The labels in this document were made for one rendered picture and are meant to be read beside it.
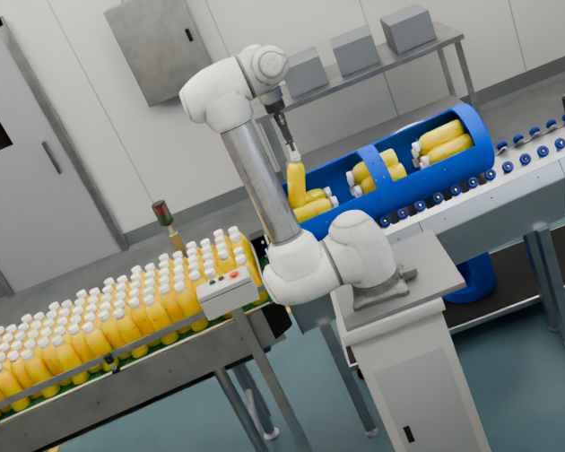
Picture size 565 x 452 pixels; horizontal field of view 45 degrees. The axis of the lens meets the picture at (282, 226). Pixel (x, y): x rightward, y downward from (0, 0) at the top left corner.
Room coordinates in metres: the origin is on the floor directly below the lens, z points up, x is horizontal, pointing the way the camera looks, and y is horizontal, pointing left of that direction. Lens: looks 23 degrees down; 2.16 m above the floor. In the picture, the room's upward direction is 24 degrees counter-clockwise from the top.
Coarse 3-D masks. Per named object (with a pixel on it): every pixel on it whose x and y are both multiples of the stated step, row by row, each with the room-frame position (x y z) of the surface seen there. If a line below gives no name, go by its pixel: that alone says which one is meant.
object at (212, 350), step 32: (256, 320) 2.28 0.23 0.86; (288, 320) 2.28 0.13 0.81; (160, 352) 2.29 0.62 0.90; (192, 352) 2.28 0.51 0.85; (224, 352) 2.28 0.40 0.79; (96, 384) 2.28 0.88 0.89; (128, 384) 2.28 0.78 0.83; (160, 384) 2.28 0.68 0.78; (192, 384) 2.31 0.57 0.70; (224, 384) 2.29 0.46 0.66; (32, 416) 2.28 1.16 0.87; (64, 416) 2.28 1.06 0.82; (96, 416) 2.28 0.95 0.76; (256, 416) 2.49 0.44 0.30; (0, 448) 2.28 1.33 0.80; (32, 448) 2.28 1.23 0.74; (256, 448) 2.29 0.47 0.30
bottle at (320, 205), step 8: (320, 200) 2.45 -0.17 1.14; (328, 200) 2.45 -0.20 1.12; (296, 208) 2.46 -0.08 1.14; (304, 208) 2.44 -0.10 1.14; (312, 208) 2.43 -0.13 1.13; (320, 208) 2.42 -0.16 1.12; (328, 208) 2.43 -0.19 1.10; (296, 216) 2.43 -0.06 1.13; (304, 216) 2.42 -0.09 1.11; (312, 216) 2.42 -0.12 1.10
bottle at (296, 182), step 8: (288, 168) 2.50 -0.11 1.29; (296, 168) 2.48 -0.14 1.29; (288, 176) 2.49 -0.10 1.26; (296, 176) 2.47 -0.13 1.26; (304, 176) 2.49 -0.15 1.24; (288, 184) 2.50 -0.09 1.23; (296, 184) 2.47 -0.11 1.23; (304, 184) 2.49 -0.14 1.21; (288, 192) 2.50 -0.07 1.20; (296, 192) 2.47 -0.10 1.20; (304, 192) 2.48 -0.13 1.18; (296, 200) 2.47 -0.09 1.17; (304, 200) 2.48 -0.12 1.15
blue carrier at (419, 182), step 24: (432, 120) 2.60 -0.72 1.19; (480, 120) 2.41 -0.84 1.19; (384, 144) 2.62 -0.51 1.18; (408, 144) 2.64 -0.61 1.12; (480, 144) 2.37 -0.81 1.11; (336, 168) 2.62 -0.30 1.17; (384, 168) 2.40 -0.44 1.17; (408, 168) 2.63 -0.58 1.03; (432, 168) 2.37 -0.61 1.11; (456, 168) 2.37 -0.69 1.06; (480, 168) 2.39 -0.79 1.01; (336, 192) 2.64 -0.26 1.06; (384, 192) 2.37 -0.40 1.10; (408, 192) 2.38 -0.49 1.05; (432, 192) 2.41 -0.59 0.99; (336, 216) 2.37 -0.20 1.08
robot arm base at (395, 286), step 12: (396, 264) 1.94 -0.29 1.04; (396, 276) 1.83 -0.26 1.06; (408, 276) 1.85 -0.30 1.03; (360, 288) 1.84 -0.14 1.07; (372, 288) 1.81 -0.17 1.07; (384, 288) 1.81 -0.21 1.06; (396, 288) 1.80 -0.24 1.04; (408, 288) 1.79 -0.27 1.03; (360, 300) 1.83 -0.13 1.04; (372, 300) 1.81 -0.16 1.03; (384, 300) 1.80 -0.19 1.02
